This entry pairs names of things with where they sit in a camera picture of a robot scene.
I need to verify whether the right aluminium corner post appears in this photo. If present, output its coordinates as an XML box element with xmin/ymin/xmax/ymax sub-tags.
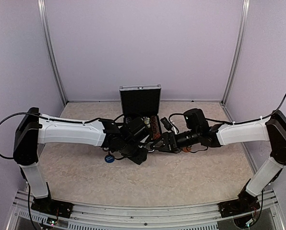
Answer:
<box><xmin>221</xmin><ymin>0</ymin><xmax>250</xmax><ymax>106</ymax></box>

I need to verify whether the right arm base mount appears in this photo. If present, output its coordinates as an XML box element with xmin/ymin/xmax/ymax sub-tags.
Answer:
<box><xmin>218</xmin><ymin>181</ymin><xmax>261</xmax><ymax>218</ymax></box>

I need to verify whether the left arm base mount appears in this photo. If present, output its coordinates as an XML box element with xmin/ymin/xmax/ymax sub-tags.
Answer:
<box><xmin>31</xmin><ymin>183</ymin><xmax>73</xmax><ymax>219</ymax></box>

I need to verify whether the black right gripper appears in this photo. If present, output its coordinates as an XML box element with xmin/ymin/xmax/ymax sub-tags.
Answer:
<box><xmin>150</xmin><ymin>128</ymin><xmax>200</xmax><ymax>153</ymax></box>

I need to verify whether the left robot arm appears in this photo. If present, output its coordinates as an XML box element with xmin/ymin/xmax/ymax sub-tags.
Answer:
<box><xmin>13</xmin><ymin>107</ymin><xmax>151</xmax><ymax>213</ymax></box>

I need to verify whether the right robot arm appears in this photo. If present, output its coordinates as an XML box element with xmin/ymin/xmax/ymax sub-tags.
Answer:
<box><xmin>150</xmin><ymin>108</ymin><xmax>286</xmax><ymax>213</ymax></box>

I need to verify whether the clear round dealer button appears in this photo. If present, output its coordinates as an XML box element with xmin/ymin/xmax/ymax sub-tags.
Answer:
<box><xmin>143</xmin><ymin>117</ymin><xmax>151</xmax><ymax>125</ymax></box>

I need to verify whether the brown black chip row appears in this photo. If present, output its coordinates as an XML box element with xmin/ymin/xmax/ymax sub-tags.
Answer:
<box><xmin>151</xmin><ymin>116</ymin><xmax>161</xmax><ymax>140</ymax></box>

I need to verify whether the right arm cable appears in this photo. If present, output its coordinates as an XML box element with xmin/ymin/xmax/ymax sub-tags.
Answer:
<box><xmin>169</xmin><ymin>88</ymin><xmax>286</xmax><ymax>154</ymax></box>

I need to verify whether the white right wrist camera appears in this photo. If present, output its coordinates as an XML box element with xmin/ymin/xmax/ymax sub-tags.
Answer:
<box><xmin>160</xmin><ymin>117</ymin><xmax>179</xmax><ymax>134</ymax></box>

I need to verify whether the aluminium corner post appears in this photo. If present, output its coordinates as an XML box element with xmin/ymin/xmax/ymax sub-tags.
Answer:
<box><xmin>221</xmin><ymin>0</ymin><xmax>250</xmax><ymax>106</ymax></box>
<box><xmin>37</xmin><ymin>0</ymin><xmax>68</xmax><ymax>106</ymax></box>

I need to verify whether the blue small blind button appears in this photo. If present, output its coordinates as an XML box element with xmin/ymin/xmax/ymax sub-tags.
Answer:
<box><xmin>105</xmin><ymin>155</ymin><xmax>115</xmax><ymax>163</ymax></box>

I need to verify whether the aluminium poker case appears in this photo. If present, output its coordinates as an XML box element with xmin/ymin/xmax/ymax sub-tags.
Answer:
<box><xmin>119</xmin><ymin>83</ymin><xmax>163</xmax><ymax>144</ymax></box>

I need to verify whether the left aluminium corner post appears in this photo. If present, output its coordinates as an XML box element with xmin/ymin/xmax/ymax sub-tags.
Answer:
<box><xmin>37</xmin><ymin>0</ymin><xmax>68</xmax><ymax>106</ymax></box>

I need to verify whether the orange big blind button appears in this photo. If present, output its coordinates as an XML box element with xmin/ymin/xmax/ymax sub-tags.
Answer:
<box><xmin>182</xmin><ymin>147</ymin><xmax>191</xmax><ymax>152</ymax></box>

